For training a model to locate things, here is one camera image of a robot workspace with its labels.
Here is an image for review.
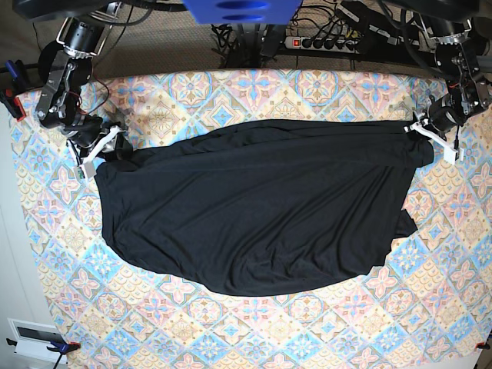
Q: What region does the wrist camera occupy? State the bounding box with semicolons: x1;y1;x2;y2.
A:
75;161;96;181
443;147;464;165

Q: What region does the table clamp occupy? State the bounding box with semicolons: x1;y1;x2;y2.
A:
476;342;491;350
5;338;81;368
1;59;28;121

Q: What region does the white wall outlet box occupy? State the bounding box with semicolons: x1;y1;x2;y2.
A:
8;318;63;363

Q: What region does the white power strip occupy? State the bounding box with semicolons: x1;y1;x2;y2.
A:
284;36;358;54

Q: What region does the lower left table clamp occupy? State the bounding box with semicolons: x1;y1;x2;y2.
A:
5;338;81;368

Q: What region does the patterned tile tablecloth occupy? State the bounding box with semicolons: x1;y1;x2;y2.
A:
8;70;491;368

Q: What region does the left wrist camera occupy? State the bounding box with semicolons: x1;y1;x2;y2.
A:
443;147;464;165

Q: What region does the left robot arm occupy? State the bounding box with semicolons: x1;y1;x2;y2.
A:
400;10;491;164

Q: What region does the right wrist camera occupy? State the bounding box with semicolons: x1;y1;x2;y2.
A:
75;161;96;181

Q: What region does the upper left table clamp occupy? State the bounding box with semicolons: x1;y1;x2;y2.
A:
1;59;28;121

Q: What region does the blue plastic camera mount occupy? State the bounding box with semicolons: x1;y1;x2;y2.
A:
183;0;301;25

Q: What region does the lower right table clamp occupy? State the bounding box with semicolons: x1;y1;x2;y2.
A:
476;342;491;350

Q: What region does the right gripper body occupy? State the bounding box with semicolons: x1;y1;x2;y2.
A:
61;115;133;165

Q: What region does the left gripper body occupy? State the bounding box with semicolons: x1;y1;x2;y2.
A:
404;95;465;154

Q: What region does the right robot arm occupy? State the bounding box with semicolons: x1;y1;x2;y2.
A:
35;18;133;165

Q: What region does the black long-sleeve t-shirt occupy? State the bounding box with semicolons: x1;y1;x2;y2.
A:
95;120;434;297

